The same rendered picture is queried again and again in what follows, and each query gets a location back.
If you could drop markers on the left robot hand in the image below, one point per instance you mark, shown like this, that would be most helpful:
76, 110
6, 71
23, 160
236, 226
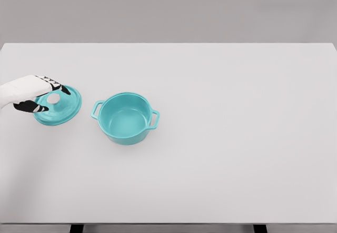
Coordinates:
29, 87

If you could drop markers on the teal pot lid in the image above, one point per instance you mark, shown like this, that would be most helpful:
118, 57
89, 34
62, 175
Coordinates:
64, 104

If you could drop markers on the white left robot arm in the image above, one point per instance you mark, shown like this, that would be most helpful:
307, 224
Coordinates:
4, 94

